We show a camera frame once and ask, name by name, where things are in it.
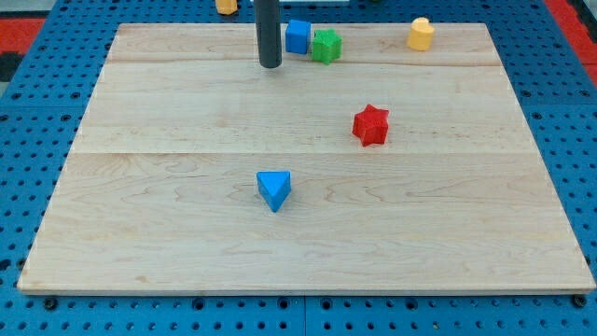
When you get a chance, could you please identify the orange block at top edge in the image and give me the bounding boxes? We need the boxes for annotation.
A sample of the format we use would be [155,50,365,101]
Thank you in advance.
[215,0,238,16]

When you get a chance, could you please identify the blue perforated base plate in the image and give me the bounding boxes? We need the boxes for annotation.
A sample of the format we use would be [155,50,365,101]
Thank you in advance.
[1,1,596,335]

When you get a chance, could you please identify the yellow heart block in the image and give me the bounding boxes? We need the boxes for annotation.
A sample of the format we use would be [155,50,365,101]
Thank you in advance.
[407,17,435,51]

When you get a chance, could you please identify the light wooden board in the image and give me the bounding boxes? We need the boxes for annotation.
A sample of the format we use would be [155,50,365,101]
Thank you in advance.
[18,23,595,296]

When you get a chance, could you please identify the green star block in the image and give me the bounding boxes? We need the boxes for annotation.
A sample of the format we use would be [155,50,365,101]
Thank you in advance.
[312,29,342,64]

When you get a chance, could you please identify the blue cube block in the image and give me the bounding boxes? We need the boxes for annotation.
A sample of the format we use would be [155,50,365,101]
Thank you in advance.
[285,20,311,54]

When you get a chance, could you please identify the red star block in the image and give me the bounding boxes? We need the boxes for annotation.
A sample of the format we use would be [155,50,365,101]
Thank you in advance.
[352,105,390,147]

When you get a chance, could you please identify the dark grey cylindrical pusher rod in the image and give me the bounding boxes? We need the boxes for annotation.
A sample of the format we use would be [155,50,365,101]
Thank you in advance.
[254,0,282,69]

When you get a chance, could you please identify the blue triangle block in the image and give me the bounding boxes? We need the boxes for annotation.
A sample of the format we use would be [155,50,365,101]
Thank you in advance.
[257,171,291,213]

